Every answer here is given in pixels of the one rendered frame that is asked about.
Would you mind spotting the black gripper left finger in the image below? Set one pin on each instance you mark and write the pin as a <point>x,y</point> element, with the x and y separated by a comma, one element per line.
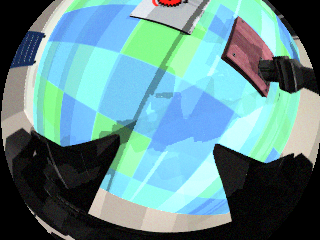
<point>81,167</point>

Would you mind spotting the red gear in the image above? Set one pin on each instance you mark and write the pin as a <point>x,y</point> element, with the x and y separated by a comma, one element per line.
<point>170,2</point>

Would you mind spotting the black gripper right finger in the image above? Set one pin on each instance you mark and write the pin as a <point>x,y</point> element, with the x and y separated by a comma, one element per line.
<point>245,179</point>

